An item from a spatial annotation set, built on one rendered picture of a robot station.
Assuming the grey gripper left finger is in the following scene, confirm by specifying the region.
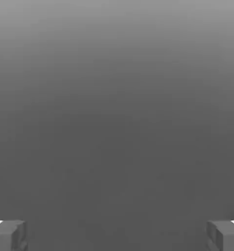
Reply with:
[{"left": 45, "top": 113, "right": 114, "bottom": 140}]
[{"left": 0, "top": 219, "right": 29, "bottom": 251}]

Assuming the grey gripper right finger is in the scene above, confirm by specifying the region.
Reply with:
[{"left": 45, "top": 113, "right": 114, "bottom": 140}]
[{"left": 206, "top": 219, "right": 234, "bottom": 251}]

